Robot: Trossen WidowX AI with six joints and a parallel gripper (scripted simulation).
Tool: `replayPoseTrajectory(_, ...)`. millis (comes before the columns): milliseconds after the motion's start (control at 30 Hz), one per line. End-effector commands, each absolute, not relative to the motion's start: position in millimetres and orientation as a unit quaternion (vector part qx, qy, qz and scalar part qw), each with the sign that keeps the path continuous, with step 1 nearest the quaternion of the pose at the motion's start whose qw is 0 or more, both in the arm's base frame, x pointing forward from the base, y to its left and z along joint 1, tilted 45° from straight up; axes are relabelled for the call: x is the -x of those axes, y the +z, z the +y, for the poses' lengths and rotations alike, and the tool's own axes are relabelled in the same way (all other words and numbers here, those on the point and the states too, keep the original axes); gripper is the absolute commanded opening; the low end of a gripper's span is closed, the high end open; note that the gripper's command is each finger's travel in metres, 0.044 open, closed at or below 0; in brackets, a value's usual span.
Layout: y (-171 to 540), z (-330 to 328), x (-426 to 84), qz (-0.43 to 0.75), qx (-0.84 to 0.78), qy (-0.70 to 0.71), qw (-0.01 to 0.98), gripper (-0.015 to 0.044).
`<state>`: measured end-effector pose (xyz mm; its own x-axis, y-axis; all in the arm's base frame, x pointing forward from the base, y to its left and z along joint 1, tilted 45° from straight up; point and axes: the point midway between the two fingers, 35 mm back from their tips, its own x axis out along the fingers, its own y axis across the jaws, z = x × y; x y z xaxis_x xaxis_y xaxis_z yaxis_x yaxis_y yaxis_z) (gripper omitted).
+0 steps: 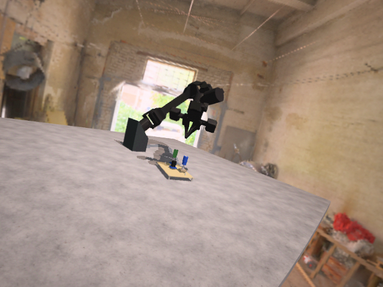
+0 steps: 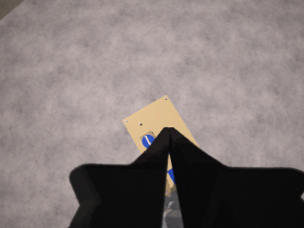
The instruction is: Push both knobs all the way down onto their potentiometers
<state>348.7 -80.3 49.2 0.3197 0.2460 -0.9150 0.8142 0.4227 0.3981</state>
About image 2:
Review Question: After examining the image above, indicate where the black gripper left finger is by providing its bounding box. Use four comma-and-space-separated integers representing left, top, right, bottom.
69, 127, 170, 228

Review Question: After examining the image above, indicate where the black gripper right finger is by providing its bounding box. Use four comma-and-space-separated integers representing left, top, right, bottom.
169, 127, 304, 228

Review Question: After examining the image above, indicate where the tan circuit board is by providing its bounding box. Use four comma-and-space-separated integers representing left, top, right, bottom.
123, 95, 198, 196

